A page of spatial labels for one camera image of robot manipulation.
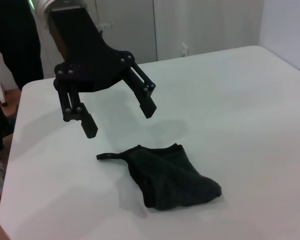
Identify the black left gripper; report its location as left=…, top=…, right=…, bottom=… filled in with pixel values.
left=46, top=6, right=158, bottom=139

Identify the dark blue rag with strap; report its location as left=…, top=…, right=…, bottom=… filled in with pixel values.
left=96, top=143, right=223, bottom=210

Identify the white furniture leg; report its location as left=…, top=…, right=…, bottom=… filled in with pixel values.
left=0, top=81, right=8, bottom=108

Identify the grey cabinet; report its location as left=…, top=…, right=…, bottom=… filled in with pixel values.
left=34, top=0, right=263, bottom=80

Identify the person in black trousers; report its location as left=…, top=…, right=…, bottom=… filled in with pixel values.
left=0, top=0, right=45, bottom=161

